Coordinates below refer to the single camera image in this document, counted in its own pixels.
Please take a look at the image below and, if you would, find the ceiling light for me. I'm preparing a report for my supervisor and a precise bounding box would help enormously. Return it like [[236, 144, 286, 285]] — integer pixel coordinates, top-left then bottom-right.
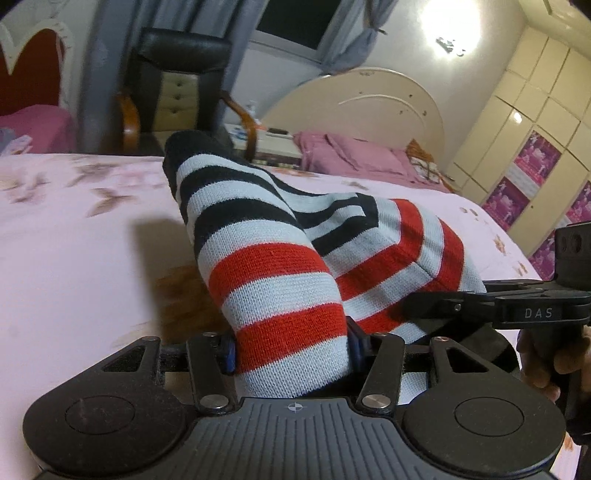
[[435, 36, 468, 59]]

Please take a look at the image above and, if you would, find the white nightstand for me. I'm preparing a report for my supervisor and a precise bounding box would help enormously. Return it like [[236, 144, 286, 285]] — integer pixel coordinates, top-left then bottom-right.
[[224, 122, 302, 168]]

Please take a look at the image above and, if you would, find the person's right hand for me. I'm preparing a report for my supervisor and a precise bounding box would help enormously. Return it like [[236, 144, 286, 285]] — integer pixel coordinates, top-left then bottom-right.
[[516, 325, 591, 403]]

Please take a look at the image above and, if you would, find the grey-blue tied curtain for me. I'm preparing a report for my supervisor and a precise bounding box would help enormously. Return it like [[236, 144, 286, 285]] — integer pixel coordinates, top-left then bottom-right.
[[318, 0, 389, 78]]

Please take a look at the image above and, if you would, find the cream wardrobe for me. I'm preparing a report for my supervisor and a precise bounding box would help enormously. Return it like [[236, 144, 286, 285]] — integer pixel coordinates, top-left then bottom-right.
[[450, 0, 591, 278]]

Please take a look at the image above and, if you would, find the magenta pillow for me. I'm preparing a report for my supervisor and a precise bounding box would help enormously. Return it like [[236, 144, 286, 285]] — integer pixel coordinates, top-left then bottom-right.
[[0, 104, 77, 155]]

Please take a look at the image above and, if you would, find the red heart-shaped headboard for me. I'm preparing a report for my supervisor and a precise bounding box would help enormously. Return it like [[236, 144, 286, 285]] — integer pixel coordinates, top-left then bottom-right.
[[0, 21, 75, 119]]

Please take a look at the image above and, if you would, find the cream round headboard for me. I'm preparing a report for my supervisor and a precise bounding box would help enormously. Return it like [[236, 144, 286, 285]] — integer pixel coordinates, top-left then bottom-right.
[[260, 67, 447, 163]]

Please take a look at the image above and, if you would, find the pink pillow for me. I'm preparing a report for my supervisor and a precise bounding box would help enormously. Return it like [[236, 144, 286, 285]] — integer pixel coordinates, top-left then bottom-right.
[[294, 130, 452, 193]]

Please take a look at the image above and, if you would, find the orange patterned pillow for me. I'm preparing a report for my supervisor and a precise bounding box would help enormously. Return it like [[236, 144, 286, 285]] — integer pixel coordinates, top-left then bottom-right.
[[405, 140, 445, 180]]

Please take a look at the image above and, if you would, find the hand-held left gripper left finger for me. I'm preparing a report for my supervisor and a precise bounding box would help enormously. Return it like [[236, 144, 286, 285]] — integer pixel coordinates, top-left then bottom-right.
[[99, 331, 238, 415]]

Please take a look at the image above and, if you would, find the red black striped knit sweater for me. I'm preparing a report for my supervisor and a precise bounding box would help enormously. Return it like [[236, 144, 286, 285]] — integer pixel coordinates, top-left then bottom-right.
[[163, 130, 520, 402]]

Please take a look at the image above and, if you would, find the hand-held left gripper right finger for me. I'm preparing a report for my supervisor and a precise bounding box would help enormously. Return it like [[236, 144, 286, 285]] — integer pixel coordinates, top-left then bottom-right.
[[345, 318, 493, 412]]

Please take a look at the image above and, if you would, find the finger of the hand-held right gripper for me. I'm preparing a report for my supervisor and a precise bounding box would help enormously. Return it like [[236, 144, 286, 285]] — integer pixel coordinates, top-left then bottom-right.
[[401, 290, 505, 330]]

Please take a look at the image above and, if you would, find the dark window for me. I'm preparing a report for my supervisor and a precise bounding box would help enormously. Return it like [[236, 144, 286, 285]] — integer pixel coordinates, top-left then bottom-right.
[[254, 0, 348, 52]]

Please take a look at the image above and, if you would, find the purple wardrobe poster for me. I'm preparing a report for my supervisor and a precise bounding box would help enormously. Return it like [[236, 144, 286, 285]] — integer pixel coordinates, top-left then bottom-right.
[[480, 178, 530, 228], [513, 130, 563, 179], [527, 230, 560, 278], [566, 180, 591, 225]]

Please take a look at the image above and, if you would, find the black leather wooden armchair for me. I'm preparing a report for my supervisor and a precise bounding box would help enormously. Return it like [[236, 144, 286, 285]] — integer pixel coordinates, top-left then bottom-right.
[[115, 27, 259, 161]]

